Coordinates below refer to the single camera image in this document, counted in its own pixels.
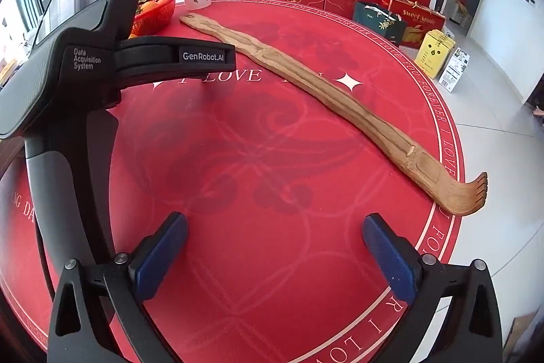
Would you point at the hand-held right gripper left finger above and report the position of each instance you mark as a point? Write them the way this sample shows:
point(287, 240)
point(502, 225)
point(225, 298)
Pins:
point(163, 256)

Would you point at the red plastic basket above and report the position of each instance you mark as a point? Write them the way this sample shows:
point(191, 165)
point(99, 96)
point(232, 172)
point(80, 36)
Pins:
point(157, 17)

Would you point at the white printed carton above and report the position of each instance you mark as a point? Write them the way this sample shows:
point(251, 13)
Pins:
point(454, 69)

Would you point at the yellow carton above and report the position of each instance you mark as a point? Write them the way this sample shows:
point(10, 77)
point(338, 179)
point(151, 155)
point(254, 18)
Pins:
point(433, 54)

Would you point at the pile of leafy mandarins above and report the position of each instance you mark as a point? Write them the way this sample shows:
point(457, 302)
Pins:
point(155, 3)

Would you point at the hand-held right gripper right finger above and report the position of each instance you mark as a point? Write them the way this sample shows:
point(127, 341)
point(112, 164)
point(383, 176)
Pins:
point(389, 261)

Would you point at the green gift bag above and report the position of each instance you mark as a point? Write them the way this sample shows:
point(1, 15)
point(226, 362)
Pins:
point(376, 20)

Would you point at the wooden back scratcher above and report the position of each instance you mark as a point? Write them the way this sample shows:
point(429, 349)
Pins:
point(323, 91)

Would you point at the red and gold gift box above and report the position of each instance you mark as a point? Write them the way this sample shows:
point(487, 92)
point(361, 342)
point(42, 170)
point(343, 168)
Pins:
point(420, 22)

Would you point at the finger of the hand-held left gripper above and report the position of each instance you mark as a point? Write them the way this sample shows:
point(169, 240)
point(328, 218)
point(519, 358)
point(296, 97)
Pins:
point(148, 57)

